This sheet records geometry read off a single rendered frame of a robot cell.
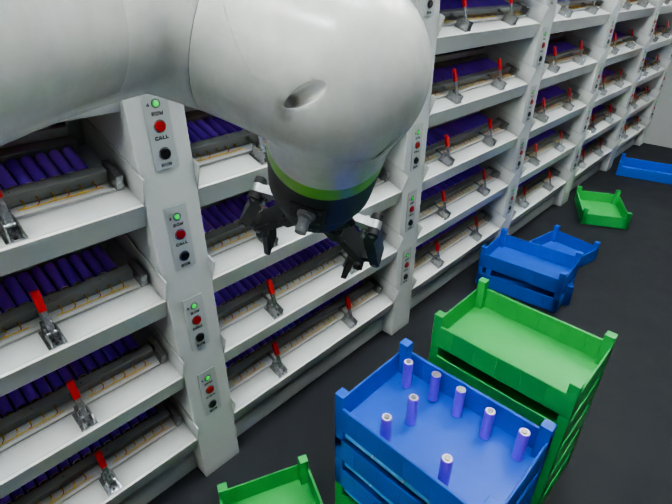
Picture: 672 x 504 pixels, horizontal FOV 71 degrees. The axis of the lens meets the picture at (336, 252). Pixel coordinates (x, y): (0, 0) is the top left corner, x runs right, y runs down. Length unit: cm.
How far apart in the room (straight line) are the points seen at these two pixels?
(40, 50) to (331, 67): 12
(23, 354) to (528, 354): 93
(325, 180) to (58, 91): 17
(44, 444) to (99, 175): 46
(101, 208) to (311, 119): 59
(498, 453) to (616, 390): 76
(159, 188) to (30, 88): 61
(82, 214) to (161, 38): 55
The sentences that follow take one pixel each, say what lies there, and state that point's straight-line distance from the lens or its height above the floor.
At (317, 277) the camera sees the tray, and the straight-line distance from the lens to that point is 122.
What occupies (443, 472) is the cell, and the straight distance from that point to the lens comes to 80.
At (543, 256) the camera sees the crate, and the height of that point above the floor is 9.
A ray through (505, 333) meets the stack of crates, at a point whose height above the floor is 32.
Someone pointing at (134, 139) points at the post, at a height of 80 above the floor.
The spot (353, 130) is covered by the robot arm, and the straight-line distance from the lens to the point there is 26.
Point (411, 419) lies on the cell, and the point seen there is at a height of 34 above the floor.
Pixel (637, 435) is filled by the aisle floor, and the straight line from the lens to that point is 150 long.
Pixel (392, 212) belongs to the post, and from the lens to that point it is 135.
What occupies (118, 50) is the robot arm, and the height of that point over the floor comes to 98.
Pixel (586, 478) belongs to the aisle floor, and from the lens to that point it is 135.
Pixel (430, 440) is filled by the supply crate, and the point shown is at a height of 32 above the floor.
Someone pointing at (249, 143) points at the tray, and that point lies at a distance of 98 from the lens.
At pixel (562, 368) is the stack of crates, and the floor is 32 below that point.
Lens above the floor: 101
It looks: 30 degrees down
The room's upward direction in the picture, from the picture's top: straight up
